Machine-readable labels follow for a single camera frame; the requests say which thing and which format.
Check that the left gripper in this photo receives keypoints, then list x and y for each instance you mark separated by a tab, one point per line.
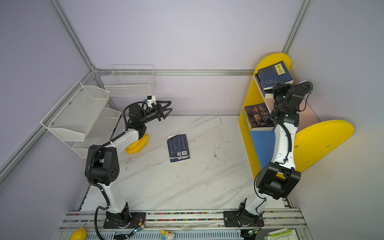
169	102

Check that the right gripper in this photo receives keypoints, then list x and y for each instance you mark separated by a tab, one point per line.
281	87

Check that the blue book front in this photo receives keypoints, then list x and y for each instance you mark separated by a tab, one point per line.
274	74

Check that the blue book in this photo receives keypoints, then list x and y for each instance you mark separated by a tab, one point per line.
178	148
274	74

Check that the purple old man book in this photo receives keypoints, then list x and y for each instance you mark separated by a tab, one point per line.
258	117

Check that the black book with barcode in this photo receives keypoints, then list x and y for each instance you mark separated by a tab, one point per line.
266	93

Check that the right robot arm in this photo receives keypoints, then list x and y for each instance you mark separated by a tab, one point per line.
278	178

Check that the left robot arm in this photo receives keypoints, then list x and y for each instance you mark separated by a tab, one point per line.
102	166

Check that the yellow banana bunch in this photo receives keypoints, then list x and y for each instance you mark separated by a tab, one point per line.
138	145

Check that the yellow pink blue bookshelf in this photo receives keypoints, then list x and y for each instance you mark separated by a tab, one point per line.
313	140

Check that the white mesh two-tier shelf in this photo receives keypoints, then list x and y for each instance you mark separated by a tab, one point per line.
82	118

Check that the green white box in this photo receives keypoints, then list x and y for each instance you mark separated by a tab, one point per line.
282	234

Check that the yellow lemon toy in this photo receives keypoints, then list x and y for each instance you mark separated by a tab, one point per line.
80	234

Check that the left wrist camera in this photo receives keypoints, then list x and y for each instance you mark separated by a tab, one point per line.
150	101

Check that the white wire basket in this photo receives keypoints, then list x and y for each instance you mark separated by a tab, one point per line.
131	81

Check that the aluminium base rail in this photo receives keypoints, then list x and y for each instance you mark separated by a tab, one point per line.
181	207

